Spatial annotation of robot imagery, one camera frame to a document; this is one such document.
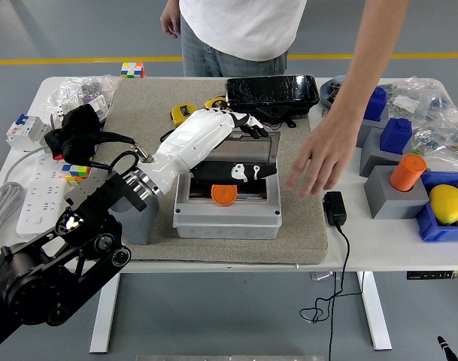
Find blue plastic bin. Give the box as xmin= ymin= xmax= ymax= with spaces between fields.
xmin=415 ymin=171 xmax=458 ymax=243

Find black table control panel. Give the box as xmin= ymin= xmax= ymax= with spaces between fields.
xmin=406 ymin=269 xmax=458 ymax=281

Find grey-brown mat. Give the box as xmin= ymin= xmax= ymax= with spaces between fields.
xmin=89 ymin=77 xmax=329 ymax=264

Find yellow lemon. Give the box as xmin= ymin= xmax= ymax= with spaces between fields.
xmin=429 ymin=184 xmax=458 ymax=226

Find blue bottle-shaped block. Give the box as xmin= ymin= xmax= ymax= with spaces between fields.
xmin=379 ymin=117 xmax=413 ymax=155
xmin=363 ymin=86 xmax=388 ymax=122

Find white circuit breaker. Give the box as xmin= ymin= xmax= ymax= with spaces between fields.
xmin=5 ymin=113 xmax=52 ymax=152

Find person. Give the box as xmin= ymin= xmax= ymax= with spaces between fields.
xmin=159 ymin=0 xmax=402 ymax=199

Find pale blue dish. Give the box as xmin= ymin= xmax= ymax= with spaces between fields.
xmin=320 ymin=74 xmax=347 ymax=111

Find black plastic tray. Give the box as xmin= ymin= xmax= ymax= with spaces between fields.
xmin=224 ymin=74 xmax=320 ymax=127

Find black power adapter with cord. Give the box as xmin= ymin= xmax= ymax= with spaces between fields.
xmin=299 ymin=191 xmax=352 ymax=361

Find white power strip with cable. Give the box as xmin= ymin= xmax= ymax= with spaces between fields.
xmin=0 ymin=146 xmax=71 ymax=260

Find clear bags of components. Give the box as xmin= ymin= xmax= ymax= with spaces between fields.
xmin=375 ymin=77 xmax=458 ymax=172

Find orange cylinder battery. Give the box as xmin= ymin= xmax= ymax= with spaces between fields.
xmin=390 ymin=153 xmax=428 ymax=192
xmin=210 ymin=184 xmax=238 ymax=208

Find multicolour puzzle cube white cross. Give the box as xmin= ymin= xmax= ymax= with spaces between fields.
xmin=120 ymin=61 xmax=147 ymax=80

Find white table leg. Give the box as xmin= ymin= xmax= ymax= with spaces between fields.
xmin=89 ymin=272 xmax=120 ymax=354
xmin=356 ymin=270 xmax=393 ymax=351

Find yellow tape measure with strap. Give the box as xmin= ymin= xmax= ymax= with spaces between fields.
xmin=159 ymin=104 xmax=199 ymax=143

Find person's right hand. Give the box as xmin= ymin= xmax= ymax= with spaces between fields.
xmin=159 ymin=9 xmax=183 ymax=40

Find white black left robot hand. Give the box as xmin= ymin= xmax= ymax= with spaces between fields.
xmin=147 ymin=107 xmax=279 ymax=197

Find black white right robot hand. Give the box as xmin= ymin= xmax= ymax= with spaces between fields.
xmin=437 ymin=335 xmax=458 ymax=361

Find grey electrical box clear lid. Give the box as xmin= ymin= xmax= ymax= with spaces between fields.
xmin=172 ymin=129 xmax=283 ymax=240

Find grey cube holder block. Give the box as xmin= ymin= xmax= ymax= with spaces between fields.
xmin=363 ymin=165 xmax=431 ymax=220
xmin=359 ymin=126 xmax=414 ymax=177
xmin=355 ymin=108 xmax=390 ymax=148
xmin=108 ymin=195 xmax=161 ymax=245

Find person's left hand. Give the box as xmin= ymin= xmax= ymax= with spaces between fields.
xmin=284 ymin=119 xmax=360 ymax=199

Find clear bag of small parts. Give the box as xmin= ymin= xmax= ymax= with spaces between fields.
xmin=40 ymin=74 xmax=120 ymax=125

